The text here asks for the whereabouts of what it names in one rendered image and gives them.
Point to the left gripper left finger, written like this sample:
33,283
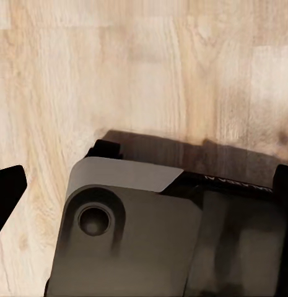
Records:
13,183

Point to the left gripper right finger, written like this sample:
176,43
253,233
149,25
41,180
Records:
280,182

